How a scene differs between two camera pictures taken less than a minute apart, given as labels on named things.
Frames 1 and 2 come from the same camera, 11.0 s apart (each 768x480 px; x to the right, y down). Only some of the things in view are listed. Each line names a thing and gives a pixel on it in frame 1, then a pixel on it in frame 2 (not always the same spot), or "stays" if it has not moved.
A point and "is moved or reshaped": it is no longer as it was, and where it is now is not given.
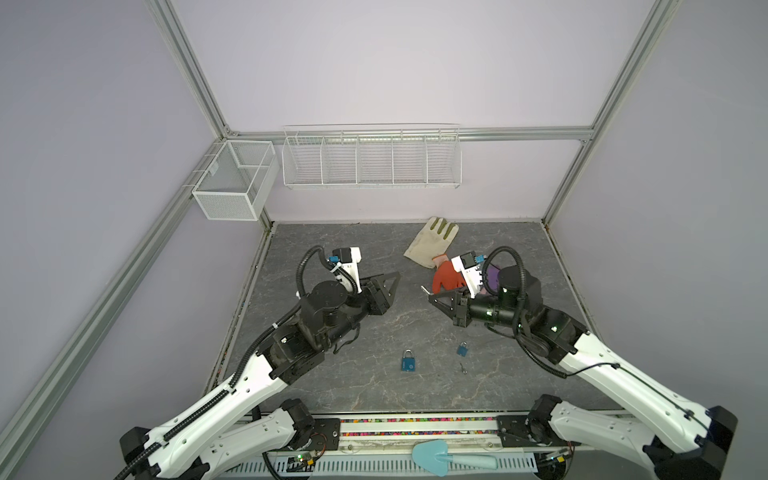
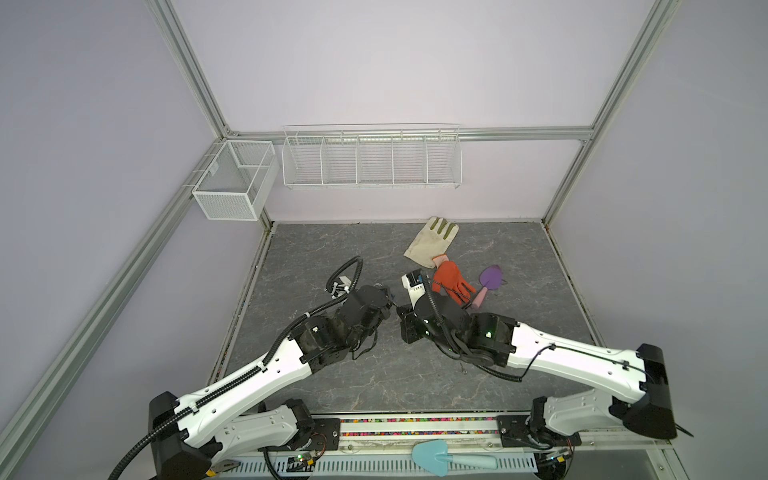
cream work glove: [434, 241] stays
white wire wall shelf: [372, 156] stays
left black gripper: [376, 295] → [383, 314]
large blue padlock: [408, 362] is moved or reshaped
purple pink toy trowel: [493, 278] stays
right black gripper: [461, 311] → [409, 318]
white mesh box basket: [238, 182] stays
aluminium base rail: [403, 433] stays
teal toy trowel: [435, 456] stays
